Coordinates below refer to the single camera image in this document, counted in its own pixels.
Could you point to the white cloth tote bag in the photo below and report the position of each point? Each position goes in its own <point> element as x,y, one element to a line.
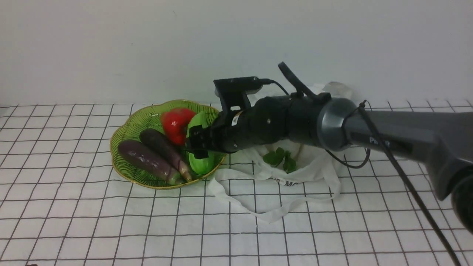
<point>312,165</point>

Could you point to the red bell pepper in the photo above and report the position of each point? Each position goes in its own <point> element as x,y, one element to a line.
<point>174,124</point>

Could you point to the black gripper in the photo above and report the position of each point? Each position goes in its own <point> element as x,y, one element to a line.
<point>267,122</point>

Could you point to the front purple eggplant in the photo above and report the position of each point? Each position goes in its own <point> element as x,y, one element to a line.
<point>139,155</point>

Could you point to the green glass leaf plate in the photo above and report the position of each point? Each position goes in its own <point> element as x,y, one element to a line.
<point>148,117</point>

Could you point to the white radish with leaves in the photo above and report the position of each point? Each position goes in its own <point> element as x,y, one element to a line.
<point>278,157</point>

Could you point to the white grid tablecloth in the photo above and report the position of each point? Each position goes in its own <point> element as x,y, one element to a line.
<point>63,204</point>

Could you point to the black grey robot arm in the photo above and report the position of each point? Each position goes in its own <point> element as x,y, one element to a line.
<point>440,141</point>

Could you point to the rear purple eggplant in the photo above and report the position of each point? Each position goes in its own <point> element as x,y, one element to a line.
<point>159,143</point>

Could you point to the green vegetable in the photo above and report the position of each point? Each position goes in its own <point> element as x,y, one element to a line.
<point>200,166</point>

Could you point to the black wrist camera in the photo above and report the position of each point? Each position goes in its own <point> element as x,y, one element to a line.
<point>233,92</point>

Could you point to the purple eggplant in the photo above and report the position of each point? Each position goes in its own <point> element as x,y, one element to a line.
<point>139,155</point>
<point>159,143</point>

